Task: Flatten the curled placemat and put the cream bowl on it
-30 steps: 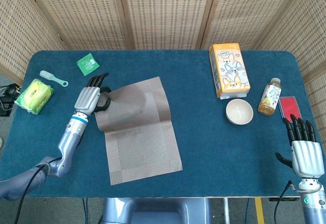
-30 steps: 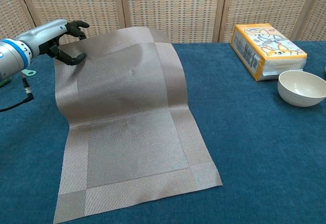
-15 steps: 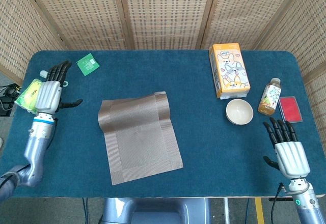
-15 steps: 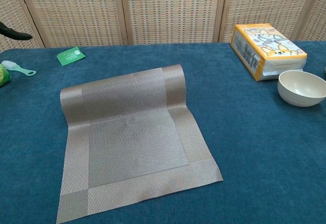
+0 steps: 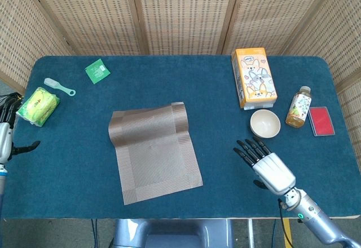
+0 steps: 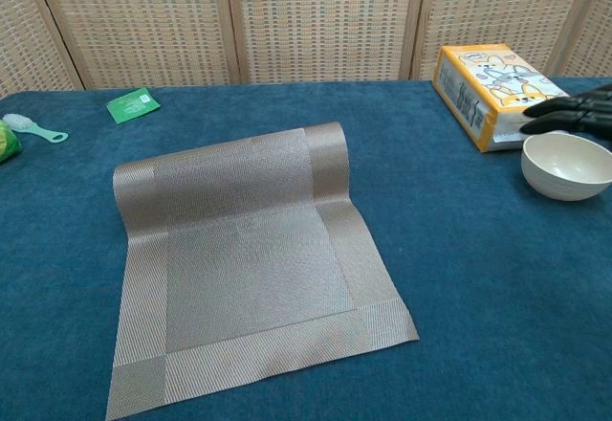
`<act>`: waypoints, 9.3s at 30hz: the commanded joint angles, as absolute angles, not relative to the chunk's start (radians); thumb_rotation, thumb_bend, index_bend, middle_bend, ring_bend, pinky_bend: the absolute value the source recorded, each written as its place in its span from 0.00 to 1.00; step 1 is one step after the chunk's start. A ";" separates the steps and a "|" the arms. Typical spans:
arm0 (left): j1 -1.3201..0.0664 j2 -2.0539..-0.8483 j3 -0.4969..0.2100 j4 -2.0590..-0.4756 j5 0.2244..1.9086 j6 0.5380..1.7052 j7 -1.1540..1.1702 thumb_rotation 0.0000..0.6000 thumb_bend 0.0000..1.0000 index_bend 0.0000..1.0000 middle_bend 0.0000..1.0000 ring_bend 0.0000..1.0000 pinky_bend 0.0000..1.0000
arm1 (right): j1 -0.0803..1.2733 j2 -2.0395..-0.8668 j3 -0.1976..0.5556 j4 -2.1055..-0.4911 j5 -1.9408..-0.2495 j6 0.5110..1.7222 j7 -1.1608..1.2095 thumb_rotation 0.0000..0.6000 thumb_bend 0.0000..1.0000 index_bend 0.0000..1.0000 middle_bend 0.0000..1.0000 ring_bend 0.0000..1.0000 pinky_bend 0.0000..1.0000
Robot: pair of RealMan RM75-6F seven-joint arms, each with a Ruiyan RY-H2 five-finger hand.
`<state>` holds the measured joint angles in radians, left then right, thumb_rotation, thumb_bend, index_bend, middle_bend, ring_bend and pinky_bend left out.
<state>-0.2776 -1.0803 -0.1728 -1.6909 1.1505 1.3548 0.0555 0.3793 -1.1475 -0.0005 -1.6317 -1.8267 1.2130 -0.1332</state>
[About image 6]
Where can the orange corgi print tissue box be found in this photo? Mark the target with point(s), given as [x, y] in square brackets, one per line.
[497, 81]

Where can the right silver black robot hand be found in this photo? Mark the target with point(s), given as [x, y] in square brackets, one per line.
[583, 115]

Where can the cream white bowl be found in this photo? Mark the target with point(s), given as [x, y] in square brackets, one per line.
[564, 172]

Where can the woven rattan screen panel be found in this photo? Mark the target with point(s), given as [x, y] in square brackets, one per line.
[595, 43]
[502, 5]
[325, 24]
[138, 24]
[24, 33]

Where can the brown woven placemat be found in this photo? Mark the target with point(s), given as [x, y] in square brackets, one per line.
[248, 268]

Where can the green yellow tissue pack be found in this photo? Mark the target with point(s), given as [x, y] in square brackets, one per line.
[7, 143]

